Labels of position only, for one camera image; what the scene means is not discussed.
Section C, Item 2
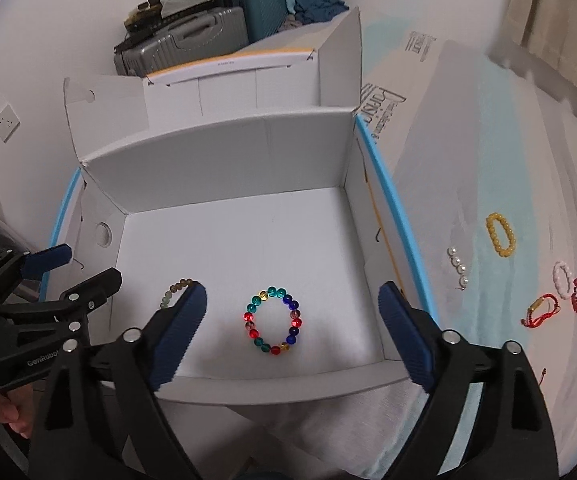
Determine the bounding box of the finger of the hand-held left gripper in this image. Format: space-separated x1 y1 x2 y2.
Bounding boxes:
0 267 123 336
0 243 73 306

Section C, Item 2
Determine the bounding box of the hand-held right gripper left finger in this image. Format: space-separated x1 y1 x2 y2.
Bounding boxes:
28 280 209 480

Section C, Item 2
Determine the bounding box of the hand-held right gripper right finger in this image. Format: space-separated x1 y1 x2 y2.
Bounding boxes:
377 281 562 480

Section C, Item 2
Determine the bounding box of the white cardboard box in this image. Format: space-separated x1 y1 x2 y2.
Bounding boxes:
48 7 437 406

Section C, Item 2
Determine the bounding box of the pale pink bead bracelet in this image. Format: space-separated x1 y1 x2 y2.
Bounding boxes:
552 261 575 301

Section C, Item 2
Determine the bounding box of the person's left hand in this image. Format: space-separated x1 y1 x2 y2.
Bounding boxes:
0 389 35 439

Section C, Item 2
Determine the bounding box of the grey hard suitcase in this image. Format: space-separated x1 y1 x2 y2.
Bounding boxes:
114 6 249 78

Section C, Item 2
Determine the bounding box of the black and gold item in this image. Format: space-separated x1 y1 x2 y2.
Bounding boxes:
122 0 169 33

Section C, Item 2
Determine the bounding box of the teal hard suitcase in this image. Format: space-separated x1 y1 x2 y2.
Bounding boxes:
228 0 294 43

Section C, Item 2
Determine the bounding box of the blue clothes pile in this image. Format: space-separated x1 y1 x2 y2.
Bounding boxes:
293 0 349 25

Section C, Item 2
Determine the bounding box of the beige curtain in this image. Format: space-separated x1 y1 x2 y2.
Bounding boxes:
509 0 577 116

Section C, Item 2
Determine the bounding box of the olive brown bead bracelet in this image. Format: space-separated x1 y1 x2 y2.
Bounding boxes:
161 277 194 311

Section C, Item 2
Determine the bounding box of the white pearl bracelet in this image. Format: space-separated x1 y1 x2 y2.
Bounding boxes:
447 246 470 291

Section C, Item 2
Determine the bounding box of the multicoloured glass bead bracelet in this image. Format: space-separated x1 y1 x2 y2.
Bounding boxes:
242 285 302 357

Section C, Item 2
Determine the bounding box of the red cord bracelet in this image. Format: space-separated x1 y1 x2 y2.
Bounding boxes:
521 292 562 331

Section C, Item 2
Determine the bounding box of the yellow bead bracelet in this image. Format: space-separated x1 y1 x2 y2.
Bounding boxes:
485 212 518 258

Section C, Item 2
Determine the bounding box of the white wall socket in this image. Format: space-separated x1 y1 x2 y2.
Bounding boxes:
0 105 20 142

